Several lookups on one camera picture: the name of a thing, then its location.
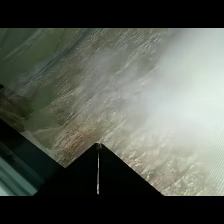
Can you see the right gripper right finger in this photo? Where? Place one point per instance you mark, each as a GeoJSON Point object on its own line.
{"type": "Point", "coordinates": [123, 178]}

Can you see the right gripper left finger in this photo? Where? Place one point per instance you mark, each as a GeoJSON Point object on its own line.
{"type": "Point", "coordinates": [80, 178]}

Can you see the silver frame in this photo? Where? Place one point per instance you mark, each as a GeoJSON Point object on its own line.
{"type": "Point", "coordinates": [13, 180]}

